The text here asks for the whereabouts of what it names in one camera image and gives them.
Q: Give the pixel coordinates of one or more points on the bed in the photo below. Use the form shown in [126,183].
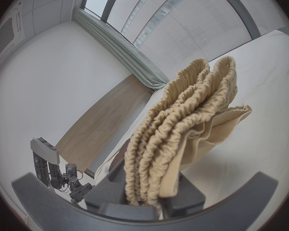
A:
[255,105]

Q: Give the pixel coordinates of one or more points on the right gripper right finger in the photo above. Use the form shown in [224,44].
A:
[190,198]

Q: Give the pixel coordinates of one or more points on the window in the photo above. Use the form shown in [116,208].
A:
[183,28]

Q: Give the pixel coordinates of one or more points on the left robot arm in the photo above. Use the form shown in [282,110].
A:
[44,150]

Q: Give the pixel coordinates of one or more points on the tan shorts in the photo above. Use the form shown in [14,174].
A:
[183,117]

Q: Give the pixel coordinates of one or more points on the brown garment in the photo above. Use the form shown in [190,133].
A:
[124,150]

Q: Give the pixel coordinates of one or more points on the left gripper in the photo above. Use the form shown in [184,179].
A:
[81,191]

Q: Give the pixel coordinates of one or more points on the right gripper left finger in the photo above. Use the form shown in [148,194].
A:
[106,189]

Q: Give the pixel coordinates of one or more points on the long grey-green curtain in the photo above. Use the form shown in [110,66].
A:
[125,54]

